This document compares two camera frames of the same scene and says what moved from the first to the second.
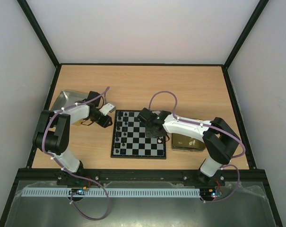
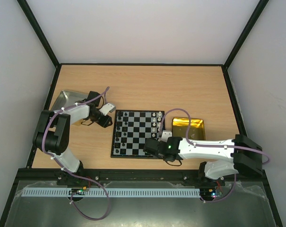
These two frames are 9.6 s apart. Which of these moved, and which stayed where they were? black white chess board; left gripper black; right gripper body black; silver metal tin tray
Moved: right gripper body black
Stayed: black white chess board; left gripper black; silver metal tin tray
